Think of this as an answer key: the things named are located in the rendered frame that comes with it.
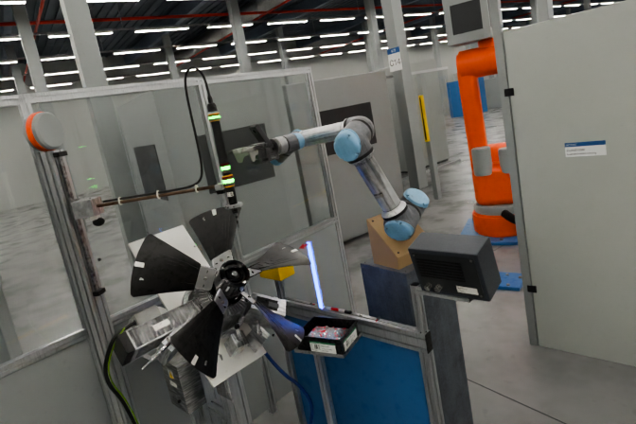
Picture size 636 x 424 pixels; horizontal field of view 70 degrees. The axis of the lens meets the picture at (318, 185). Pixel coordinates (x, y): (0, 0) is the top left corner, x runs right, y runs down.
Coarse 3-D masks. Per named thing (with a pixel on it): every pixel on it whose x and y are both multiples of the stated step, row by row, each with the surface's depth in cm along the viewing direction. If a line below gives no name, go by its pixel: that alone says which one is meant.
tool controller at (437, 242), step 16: (416, 240) 164; (432, 240) 160; (448, 240) 157; (464, 240) 153; (480, 240) 150; (416, 256) 160; (432, 256) 156; (448, 256) 151; (464, 256) 147; (480, 256) 145; (416, 272) 165; (432, 272) 159; (448, 272) 155; (464, 272) 150; (480, 272) 146; (496, 272) 154; (432, 288) 164; (448, 288) 158; (464, 288) 154; (480, 288) 149; (496, 288) 153
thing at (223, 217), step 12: (216, 216) 194; (228, 216) 193; (192, 228) 192; (204, 228) 191; (216, 228) 189; (228, 228) 188; (204, 240) 188; (216, 240) 186; (228, 240) 184; (216, 252) 183
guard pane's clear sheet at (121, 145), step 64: (0, 128) 184; (64, 128) 201; (128, 128) 221; (192, 128) 246; (0, 192) 184; (128, 192) 221; (192, 192) 245; (256, 192) 276; (320, 192) 315; (0, 256) 184; (128, 256) 220; (0, 320) 183; (64, 320) 200
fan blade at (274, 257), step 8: (272, 248) 201; (288, 248) 200; (264, 256) 195; (272, 256) 193; (280, 256) 192; (288, 256) 193; (296, 256) 194; (304, 256) 195; (256, 264) 188; (264, 264) 186; (272, 264) 186; (280, 264) 186; (288, 264) 187; (296, 264) 188; (304, 264) 189
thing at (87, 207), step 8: (72, 200) 187; (80, 200) 188; (88, 200) 183; (96, 200) 187; (72, 208) 185; (80, 208) 185; (88, 208) 184; (96, 208) 186; (80, 216) 185; (88, 216) 185
